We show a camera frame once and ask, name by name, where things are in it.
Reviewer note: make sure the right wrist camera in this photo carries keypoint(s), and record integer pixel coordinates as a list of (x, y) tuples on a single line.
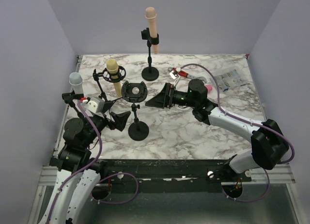
[(174, 73)]

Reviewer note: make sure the black shock-mount round-base stand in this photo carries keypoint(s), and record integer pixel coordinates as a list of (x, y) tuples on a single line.
[(135, 93)]

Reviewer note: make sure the beige microphone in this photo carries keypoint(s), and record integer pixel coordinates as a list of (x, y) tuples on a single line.
[(113, 69)]

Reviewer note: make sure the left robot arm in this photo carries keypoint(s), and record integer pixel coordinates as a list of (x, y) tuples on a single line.
[(77, 171)]

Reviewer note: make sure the black clip round-base stand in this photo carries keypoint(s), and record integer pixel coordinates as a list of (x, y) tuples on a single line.
[(68, 99)]

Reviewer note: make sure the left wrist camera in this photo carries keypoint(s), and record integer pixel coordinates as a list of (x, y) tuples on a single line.
[(93, 104)]

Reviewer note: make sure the black tripod shock-mount stand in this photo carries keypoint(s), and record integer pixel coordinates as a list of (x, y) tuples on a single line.
[(106, 83)]

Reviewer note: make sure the clear plastic parts box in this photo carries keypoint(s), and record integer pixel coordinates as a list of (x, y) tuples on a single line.
[(230, 78)]

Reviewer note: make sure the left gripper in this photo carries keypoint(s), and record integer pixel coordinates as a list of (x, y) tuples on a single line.
[(120, 120)]

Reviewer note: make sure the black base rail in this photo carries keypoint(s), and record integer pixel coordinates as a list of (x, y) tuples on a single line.
[(165, 176)]

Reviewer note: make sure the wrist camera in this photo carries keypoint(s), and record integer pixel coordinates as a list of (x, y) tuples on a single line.
[(174, 73), (93, 104)]

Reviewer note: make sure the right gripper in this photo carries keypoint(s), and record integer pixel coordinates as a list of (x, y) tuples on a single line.
[(161, 100)]

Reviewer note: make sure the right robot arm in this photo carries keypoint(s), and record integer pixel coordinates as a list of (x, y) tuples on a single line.
[(267, 144)]

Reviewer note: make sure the pink microphone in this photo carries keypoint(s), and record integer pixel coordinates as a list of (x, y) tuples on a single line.
[(209, 87)]

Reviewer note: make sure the peach microphone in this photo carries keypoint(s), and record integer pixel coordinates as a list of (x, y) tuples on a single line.
[(151, 16)]

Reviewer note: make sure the white grey-headed microphone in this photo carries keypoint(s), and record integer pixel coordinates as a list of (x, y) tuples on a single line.
[(76, 82)]

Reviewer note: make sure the tall black round-base stand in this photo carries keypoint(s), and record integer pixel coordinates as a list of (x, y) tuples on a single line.
[(149, 73)]

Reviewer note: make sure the red handled adjustable wrench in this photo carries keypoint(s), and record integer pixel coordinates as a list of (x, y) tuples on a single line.
[(188, 76)]

